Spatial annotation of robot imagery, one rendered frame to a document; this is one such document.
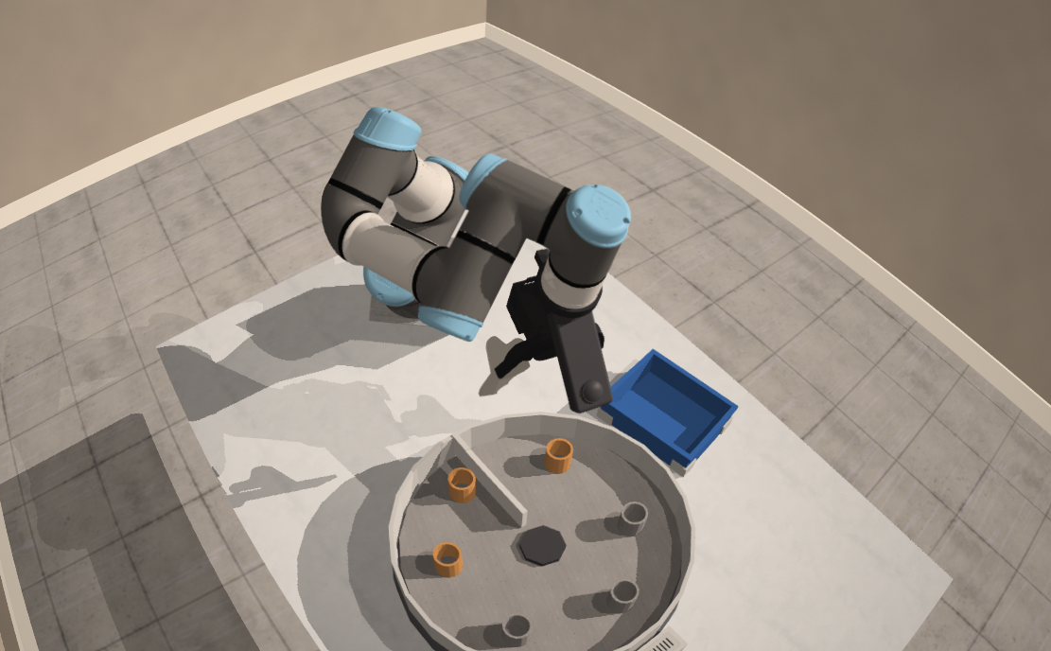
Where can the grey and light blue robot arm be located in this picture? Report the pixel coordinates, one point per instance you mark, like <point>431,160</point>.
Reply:
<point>454,289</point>

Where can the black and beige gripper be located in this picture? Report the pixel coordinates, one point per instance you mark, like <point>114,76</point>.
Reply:
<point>506,360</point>

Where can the grey metal bushing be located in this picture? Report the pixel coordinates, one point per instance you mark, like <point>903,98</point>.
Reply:
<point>627,586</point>
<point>516,619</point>
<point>636,510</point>

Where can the blue crate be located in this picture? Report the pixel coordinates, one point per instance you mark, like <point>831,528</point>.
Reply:
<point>659,393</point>

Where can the bronze bushing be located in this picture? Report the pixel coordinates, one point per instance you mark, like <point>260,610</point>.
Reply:
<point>448,549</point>
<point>462,475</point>
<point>558,447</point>

